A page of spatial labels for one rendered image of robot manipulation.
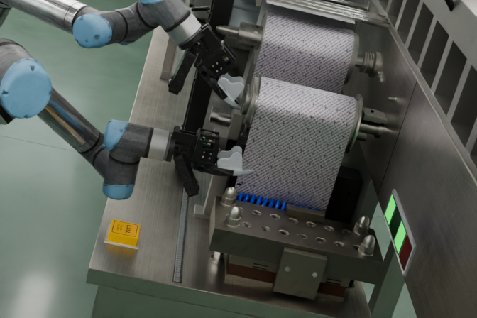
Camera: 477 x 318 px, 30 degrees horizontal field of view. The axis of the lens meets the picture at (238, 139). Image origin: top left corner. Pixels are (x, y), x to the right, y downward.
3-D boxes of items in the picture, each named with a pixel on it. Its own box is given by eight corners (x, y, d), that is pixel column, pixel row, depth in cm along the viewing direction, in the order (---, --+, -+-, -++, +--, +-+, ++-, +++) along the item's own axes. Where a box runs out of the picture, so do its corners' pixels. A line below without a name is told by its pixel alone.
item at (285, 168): (232, 194, 219) (250, 127, 212) (324, 214, 222) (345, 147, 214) (232, 195, 219) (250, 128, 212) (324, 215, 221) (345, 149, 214)
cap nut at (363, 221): (352, 226, 217) (357, 210, 215) (366, 229, 217) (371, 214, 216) (353, 233, 214) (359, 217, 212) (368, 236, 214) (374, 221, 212)
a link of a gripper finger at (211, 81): (227, 98, 209) (204, 69, 207) (222, 101, 210) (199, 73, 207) (228, 92, 214) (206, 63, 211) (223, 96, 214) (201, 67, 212)
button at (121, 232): (110, 226, 215) (112, 218, 214) (138, 233, 216) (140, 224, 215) (106, 241, 209) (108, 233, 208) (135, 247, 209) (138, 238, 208)
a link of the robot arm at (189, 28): (164, 36, 204) (167, 25, 212) (177, 51, 206) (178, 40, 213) (190, 17, 202) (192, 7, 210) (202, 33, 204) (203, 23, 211)
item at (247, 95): (248, 83, 212) (241, 114, 212) (257, 85, 212) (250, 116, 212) (245, 84, 219) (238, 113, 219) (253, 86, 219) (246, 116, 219)
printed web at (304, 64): (223, 169, 259) (266, 3, 239) (301, 185, 261) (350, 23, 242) (221, 236, 223) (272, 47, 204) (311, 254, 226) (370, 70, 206)
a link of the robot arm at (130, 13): (91, 21, 207) (123, 0, 201) (121, 15, 217) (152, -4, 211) (106, 52, 207) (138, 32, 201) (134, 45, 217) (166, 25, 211)
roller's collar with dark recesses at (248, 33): (235, 40, 239) (240, 18, 236) (257, 45, 240) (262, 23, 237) (235, 47, 233) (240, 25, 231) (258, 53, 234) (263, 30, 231)
